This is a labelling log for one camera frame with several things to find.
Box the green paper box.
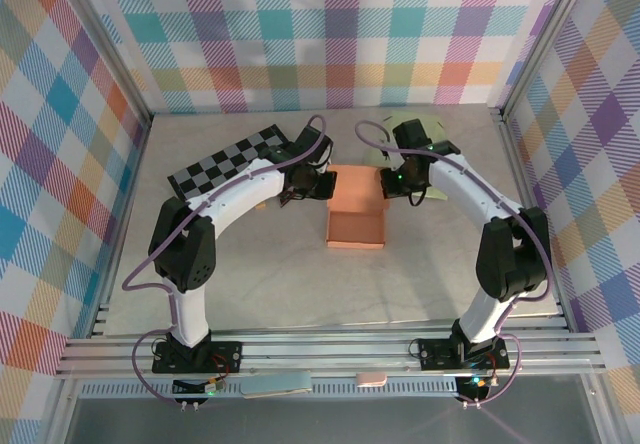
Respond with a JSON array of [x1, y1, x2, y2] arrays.
[[363, 113, 450, 202]]

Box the orange paper box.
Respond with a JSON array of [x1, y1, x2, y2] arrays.
[[324, 164, 391, 251]]

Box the black folding chessboard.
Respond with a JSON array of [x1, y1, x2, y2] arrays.
[[166, 124, 301, 200]]

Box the blue-grey flat pad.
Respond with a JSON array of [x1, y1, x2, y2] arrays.
[[240, 371, 312, 399]]

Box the small circuit board green light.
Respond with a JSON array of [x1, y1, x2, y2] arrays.
[[457, 374, 495, 409], [172, 376, 225, 411]]

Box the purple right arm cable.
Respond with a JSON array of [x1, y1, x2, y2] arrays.
[[354, 120, 552, 408]]

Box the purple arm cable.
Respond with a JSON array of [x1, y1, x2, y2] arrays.
[[122, 114, 330, 408], [354, 120, 552, 408]]

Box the aluminium table edge rail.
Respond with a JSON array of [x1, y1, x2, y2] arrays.
[[491, 106, 572, 334], [88, 113, 154, 338]]

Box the aluminium mounting rail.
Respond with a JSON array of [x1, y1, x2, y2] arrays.
[[53, 331, 607, 379]]

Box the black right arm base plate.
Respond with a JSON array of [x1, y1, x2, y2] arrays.
[[418, 337, 511, 371]]

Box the aluminium frame post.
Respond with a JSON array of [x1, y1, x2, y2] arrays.
[[497, 0, 601, 123], [57, 0, 154, 126]]

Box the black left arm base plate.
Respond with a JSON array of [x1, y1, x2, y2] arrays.
[[151, 341, 244, 376]]

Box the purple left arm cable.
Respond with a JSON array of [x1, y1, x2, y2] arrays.
[[122, 114, 330, 408]]

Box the perforated metal cable tray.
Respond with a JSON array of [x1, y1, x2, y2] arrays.
[[78, 376, 460, 400]]

